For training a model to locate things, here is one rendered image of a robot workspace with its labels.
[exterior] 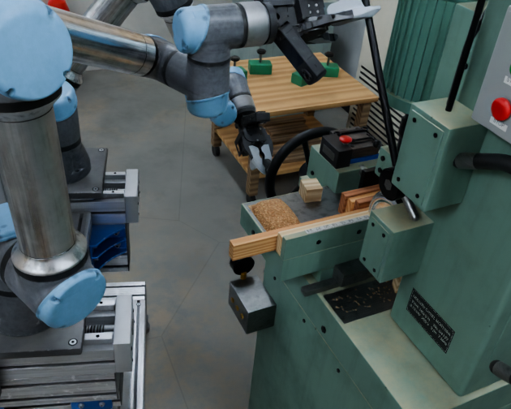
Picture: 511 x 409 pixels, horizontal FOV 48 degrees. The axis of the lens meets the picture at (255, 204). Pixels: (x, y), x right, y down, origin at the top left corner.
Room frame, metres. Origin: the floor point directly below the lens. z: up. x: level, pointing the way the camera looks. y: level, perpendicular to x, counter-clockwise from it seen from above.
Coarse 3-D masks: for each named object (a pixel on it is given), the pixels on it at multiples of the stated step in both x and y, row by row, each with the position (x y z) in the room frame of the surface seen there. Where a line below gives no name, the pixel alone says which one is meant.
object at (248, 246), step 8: (368, 208) 1.04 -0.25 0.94; (336, 216) 1.00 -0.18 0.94; (296, 224) 0.95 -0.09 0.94; (304, 224) 0.96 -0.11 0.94; (264, 232) 0.92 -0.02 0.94; (272, 232) 0.92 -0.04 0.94; (232, 240) 0.88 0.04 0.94; (240, 240) 0.88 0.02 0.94; (248, 240) 0.89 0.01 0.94; (256, 240) 0.89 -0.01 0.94; (264, 240) 0.90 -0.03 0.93; (272, 240) 0.90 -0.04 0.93; (232, 248) 0.87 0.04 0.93; (240, 248) 0.87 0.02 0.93; (248, 248) 0.88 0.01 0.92; (256, 248) 0.89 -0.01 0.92; (264, 248) 0.90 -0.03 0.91; (272, 248) 0.91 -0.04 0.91; (232, 256) 0.87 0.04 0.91; (240, 256) 0.87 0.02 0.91; (248, 256) 0.88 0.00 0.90
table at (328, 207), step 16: (304, 176) 1.25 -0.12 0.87; (304, 208) 1.07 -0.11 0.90; (320, 208) 1.07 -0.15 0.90; (336, 208) 1.08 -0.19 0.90; (256, 224) 0.99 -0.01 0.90; (272, 256) 0.92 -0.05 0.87; (304, 256) 0.90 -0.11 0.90; (320, 256) 0.92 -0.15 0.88; (336, 256) 0.94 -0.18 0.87; (352, 256) 0.96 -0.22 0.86; (288, 272) 0.89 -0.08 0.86; (304, 272) 0.91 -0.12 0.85
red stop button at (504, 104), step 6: (492, 102) 0.71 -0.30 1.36; (498, 102) 0.70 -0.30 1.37; (504, 102) 0.69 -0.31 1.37; (492, 108) 0.70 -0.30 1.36; (498, 108) 0.69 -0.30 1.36; (504, 108) 0.69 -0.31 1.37; (510, 108) 0.69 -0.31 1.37; (492, 114) 0.70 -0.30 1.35; (498, 114) 0.69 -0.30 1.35; (504, 114) 0.69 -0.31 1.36; (498, 120) 0.69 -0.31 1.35
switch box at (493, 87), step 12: (504, 24) 0.74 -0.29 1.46; (504, 36) 0.73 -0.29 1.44; (504, 48) 0.73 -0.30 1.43; (492, 60) 0.74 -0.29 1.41; (504, 60) 0.72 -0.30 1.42; (492, 72) 0.73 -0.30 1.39; (504, 72) 0.72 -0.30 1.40; (492, 84) 0.73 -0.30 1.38; (504, 84) 0.71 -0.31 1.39; (480, 96) 0.74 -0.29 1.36; (492, 96) 0.72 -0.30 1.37; (504, 96) 0.71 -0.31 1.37; (480, 108) 0.73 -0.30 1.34; (480, 120) 0.73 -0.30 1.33; (504, 120) 0.69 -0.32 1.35; (504, 132) 0.69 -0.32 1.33
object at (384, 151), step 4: (380, 148) 1.09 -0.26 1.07; (384, 148) 1.08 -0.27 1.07; (388, 148) 1.08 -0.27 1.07; (380, 152) 1.08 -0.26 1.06; (384, 152) 1.07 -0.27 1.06; (388, 152) 1.07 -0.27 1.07; (380, 156) 1.08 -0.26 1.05; (384, 156) 1.07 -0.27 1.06; (388, 156) 1.06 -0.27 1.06; (380, 160) 1.08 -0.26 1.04; (384, 160) 1.07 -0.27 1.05; (388, 160) 1.06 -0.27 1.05; (376, 164) 1.09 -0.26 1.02; (380, 164) 1.08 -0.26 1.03; (384, 164) 1.06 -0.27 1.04; (388, 164) 1.06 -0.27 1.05; (376, 168) 1.08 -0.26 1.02; (380, 168) 1.07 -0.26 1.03; (384, 168) 1.06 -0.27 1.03; (376, 172) 1.08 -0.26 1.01; (380, 172) 1.07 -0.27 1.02
